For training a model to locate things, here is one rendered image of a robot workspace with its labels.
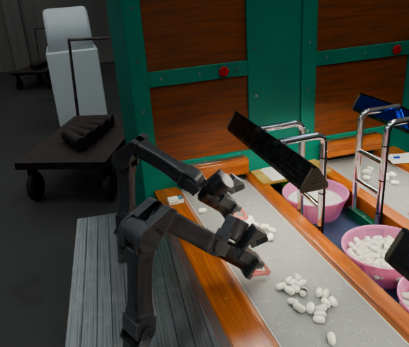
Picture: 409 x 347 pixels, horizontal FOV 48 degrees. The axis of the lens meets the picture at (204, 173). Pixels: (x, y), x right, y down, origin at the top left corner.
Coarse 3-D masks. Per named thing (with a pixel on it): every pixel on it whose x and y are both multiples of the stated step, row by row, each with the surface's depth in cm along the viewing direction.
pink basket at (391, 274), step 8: (376, 224) 162; (352, 232) 160; (360, 232) 161; (368, 232) 162; (376, 232) 162; (384, 232) 161; (392, 232) 160; (344, 240) 156; (352, 240) 160; (344, 248) 154; (352, 256) 145; (360, 264) 143; (368, 264) 141; (368, 272) 143; (376, 272) 141; (384, 272) 140; (392, 272) 139; (376, 280) 143; (384, 280) 142; (392, 280) 141
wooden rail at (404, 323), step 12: (252, 180) 203; (264, 192) 192; (276, 192) 191; (276, 204) 181; (288, 204) 180; (288, 216) 172; (300, 216) 171; (300, 228) 164; (312, 228) 163; (312, 240) 156; (324, 240) 155; (324, 252) 149; (336, 252) 149; (336, 264) 143; (348, 264) 142; (348, 276) 137; (360, 276) 136; (360, 288) 132; (372, 288) 131; (372, 300) 127; (384, 300) 126; (384, 312) 122; (396, 312) 122; (396, 324) 118; (408, 324) 117; (408, 336) 114
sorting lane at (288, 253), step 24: (240, 192) 199; (216, 216) 181; (264, 216) 178; (288, 240) 161; (288, 264) 148; (312, 264) 148; (264, 288) 138; (312, 288) 137; (336, 288) 136; (264, 312) 129; (288, 312) 128; (336, 312) 127; (360, 312) 126; (288, 336) 120; (312, 336) 119; (336, 336) 119; (360, 336) 118; (384, 336) 118
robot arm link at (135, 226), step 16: (128, 224) 111; (144, 224) 109; (128, 240) 111; (128, 256) 112; (144, 256) 110; (128, 272) 114; (144, 272) 112; (128, 288) 115; (144, 288) 114; (128, 304) 116; (144, 304) 115; (128, 320) 117; (144, 320) 116
